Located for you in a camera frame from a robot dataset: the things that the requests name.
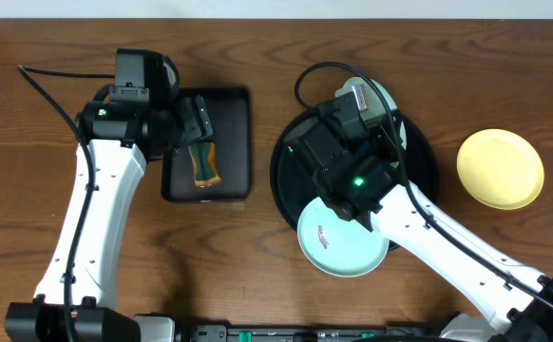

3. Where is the white plate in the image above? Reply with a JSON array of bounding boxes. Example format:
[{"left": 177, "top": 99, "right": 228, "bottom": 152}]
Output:
[{"left": 334, "top": 77, "right": 407, "bottom": 150}]

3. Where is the light green plate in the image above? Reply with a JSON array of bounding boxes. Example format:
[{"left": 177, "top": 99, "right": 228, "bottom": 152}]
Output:
[{"left": 296, "top": 198, "right": 390, "bottom": 277}]

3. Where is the yellow plate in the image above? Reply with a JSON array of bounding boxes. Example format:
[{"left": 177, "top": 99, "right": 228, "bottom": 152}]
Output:
[{"left": 456, "top": 128, "right": 544, "bottom": 210}]

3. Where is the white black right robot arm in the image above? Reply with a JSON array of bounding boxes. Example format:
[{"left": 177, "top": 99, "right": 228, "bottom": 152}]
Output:
[{"left": 271, "top": 116, "right": 553, "bottom": 341}]

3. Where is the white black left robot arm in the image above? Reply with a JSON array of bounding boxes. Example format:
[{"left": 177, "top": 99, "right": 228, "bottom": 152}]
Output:
[{"left": 5, "top": 95, "right": 213, "bottom": 341}]

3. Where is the black rectangular tray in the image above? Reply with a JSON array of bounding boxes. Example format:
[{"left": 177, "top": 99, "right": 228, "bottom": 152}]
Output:
[{"left": 162, "top": 86, "right": 252, "bottom": 202}]

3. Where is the black round tray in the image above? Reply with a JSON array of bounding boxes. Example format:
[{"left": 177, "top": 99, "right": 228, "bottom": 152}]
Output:
[{"left": 270, "top": 110, "right": 440, "bottom": 231}]

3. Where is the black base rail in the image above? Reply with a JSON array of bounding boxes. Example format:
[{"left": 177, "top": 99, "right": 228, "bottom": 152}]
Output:
[{"left": 133, "top": 313, "right": 448, "bottom": 342}]

